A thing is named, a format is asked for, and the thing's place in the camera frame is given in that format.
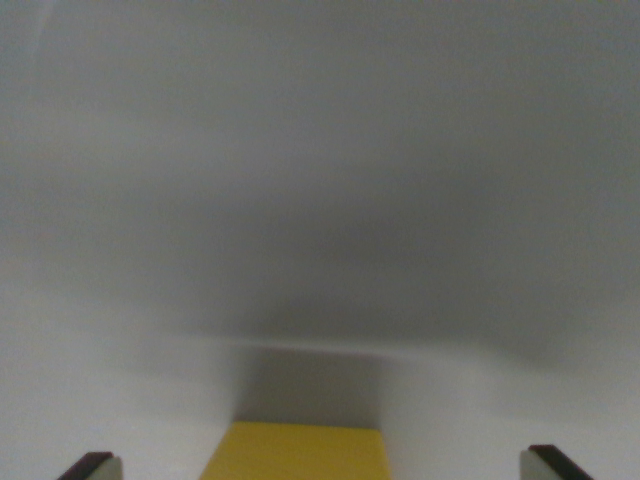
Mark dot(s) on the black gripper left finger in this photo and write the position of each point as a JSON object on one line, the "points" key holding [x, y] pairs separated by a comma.
{"points": [[95, 467]]}

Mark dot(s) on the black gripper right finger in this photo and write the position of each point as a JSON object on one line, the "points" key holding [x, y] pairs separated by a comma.
{"points": [[547, 465]]}

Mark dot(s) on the yellow cube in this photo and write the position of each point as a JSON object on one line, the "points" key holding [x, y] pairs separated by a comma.
{"points": [[300, 452]]}

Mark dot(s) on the grey plastic bin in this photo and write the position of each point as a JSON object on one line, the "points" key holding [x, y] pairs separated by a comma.
{"points": [[320, 175]]}

